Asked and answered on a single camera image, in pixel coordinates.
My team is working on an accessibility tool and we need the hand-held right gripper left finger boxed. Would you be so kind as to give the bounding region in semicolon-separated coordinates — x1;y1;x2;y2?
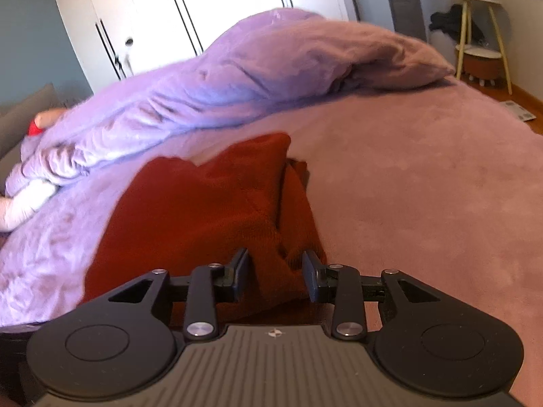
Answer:
108;248;250;341

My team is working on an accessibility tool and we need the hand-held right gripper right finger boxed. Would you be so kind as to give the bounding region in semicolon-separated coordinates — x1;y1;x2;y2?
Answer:
301;250;438;342

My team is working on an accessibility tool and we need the red knit garment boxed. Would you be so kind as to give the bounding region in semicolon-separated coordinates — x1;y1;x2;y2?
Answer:
78;133;328;327

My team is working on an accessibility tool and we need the purple fluffy duvet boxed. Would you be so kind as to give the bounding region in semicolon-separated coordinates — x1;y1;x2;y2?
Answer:
6;7;456;198

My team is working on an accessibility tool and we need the white and pink plush toy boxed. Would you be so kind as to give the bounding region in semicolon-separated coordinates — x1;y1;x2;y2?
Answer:
0;108;71;233

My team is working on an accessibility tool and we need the bathroom scale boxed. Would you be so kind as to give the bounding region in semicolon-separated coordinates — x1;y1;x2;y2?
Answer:
498;101;536;123

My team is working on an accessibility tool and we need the grey headboard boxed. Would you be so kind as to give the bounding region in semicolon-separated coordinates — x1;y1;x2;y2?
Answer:
0;82;60;187

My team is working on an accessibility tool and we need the brown footstool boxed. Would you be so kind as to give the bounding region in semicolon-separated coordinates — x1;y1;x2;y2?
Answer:
455;46;504;88

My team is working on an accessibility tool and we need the white wardrobe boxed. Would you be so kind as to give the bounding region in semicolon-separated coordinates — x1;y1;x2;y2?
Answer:
49;0;361;83

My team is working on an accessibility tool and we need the black cloth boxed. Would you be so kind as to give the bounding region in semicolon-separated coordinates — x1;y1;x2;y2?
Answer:
428;4;485;46

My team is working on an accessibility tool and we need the dark grey door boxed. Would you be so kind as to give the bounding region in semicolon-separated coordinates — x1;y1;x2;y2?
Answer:
379;0;428;42

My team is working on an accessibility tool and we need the cream side table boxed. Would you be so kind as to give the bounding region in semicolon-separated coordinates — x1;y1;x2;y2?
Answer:
443;0;515;95

